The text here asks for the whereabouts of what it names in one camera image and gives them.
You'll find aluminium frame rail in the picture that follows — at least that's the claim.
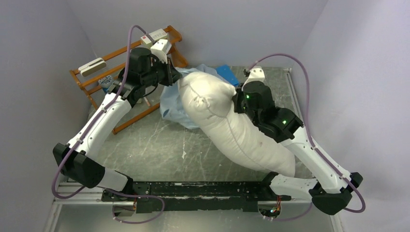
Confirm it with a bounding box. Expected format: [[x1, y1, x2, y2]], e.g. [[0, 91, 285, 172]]
[[43, 182, 106, 232]]

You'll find white pillow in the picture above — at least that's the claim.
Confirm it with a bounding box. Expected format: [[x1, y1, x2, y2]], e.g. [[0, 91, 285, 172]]
[[177, 71, 295, 177]]

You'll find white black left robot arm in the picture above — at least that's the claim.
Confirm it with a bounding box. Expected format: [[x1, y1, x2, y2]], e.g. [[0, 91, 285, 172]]
[[53, 47, 181, 201]]

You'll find white red box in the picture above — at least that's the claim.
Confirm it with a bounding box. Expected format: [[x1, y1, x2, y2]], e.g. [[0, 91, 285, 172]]
[[141, 29, 169, 47]]

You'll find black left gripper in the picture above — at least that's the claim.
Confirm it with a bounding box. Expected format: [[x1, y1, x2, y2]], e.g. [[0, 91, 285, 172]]
[[142, 56, 183, 87]]

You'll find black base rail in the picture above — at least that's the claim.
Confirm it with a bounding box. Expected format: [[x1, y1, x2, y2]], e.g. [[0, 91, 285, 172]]
[[101, 181, 291, 213]]

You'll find orange wooden shelf rack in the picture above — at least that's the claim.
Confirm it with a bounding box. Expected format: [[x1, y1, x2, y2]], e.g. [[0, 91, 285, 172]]
[[69, 25, 188, 134]]

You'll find white eraser block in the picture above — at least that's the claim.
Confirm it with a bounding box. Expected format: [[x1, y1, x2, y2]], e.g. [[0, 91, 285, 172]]
[[78, 58, 107, 77]]

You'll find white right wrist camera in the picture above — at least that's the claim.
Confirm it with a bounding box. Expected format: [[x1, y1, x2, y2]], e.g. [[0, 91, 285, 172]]
[[244, 66, 265, 84]]

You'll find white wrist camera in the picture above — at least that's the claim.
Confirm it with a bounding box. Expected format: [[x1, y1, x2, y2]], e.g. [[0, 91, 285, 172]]
[[244, 66, 265, 84], [150, 39, 172, 64]]

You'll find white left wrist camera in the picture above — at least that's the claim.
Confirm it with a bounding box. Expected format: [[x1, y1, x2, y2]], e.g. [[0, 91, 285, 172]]
[[150, 39, 172, 64]]

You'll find blue lidded jar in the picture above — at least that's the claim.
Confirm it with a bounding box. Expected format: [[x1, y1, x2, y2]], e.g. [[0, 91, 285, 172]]
[[98, 75, 114, 94]]

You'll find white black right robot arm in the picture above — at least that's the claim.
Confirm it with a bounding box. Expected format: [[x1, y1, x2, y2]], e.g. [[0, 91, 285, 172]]
[[233, 81, 363, 215]]

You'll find light blue pillowcase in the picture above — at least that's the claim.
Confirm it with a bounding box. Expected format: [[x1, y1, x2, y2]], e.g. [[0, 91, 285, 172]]
[[160, 64, 226, 130]]

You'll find blue flat board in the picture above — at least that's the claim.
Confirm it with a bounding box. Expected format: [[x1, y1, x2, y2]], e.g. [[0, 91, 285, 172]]
[[215, 65, 239, 87]]

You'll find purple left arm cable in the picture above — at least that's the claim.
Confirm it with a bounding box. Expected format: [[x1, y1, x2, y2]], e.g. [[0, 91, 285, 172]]
[[51, 25, 165, 225]]

